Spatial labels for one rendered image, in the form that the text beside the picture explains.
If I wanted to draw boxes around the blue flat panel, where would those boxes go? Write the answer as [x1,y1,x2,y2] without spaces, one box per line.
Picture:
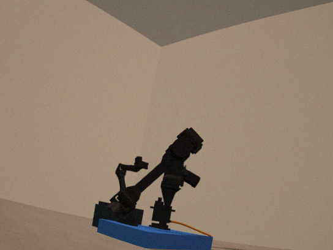
[97,213,213,250]

